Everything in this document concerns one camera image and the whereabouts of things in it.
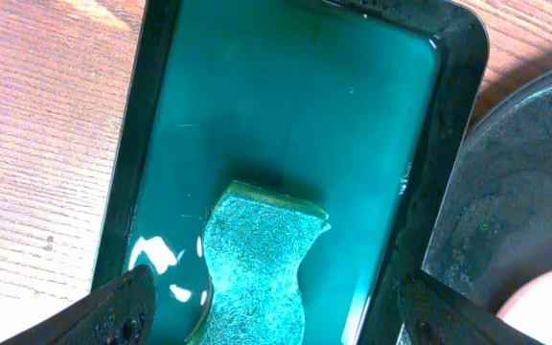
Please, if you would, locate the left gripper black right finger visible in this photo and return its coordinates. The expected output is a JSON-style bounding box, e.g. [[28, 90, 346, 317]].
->
[[399, 270, 541, 345]]

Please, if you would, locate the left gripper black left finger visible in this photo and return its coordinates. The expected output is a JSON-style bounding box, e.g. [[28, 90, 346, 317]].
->
[[2, 264, 156, 345]]

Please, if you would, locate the white plate with green stain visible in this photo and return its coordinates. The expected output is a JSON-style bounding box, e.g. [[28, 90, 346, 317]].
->
[[497, 271, 552, 345]]

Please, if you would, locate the green sponge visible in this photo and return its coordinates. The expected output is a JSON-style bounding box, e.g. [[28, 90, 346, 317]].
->
[[189, 181, 331, 345]]

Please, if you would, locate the round black tray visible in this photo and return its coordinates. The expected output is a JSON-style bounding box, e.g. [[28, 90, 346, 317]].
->
[[422, 72, 552, 312]]

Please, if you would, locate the rectangular dark green tray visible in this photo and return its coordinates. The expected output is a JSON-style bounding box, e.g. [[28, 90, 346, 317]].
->
[[93, 0, 489, 344]]

